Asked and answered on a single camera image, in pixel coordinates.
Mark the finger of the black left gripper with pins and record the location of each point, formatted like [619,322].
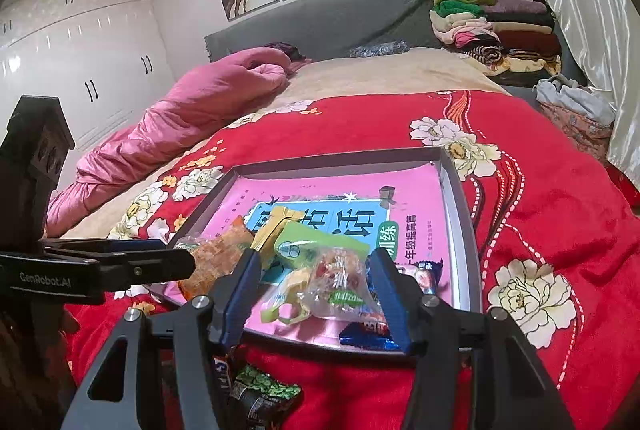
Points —
[130,262]

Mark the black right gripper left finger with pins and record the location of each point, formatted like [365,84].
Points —
[122,388]

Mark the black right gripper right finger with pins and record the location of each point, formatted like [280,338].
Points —
[510,387]

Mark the black green snack packet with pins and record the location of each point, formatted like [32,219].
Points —
[258,401]

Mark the blue snack packet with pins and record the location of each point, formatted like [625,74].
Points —
[375,335]

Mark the green milk candy bag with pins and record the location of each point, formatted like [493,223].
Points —
[295,249]

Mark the clear red candy packet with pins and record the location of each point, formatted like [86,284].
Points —
[338,288]

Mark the brown Snickers bar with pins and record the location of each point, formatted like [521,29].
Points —
[224,370]

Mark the yellow snack stick packet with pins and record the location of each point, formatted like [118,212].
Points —
[265,237]

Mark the red floral blanket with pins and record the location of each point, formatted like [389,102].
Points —
[558,242]

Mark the pink quilt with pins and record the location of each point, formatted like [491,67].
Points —
[203,100]

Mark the grey shallow cardboard box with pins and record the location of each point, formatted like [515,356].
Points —
[325,334]

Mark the pink picture book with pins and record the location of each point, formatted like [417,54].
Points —
[406,208]

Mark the white wardrobe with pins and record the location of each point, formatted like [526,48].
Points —
[103,59]

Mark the beige bed sheet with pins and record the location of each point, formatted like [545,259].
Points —
[390,70]

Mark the grey and floral clothes heap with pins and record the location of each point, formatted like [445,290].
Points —
[584,113]

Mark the pile of folded clothes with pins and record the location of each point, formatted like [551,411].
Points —
[500,37]

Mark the grey headboard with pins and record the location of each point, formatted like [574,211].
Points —
[329,29]

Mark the white satin curtain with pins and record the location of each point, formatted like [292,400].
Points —
[603,36]

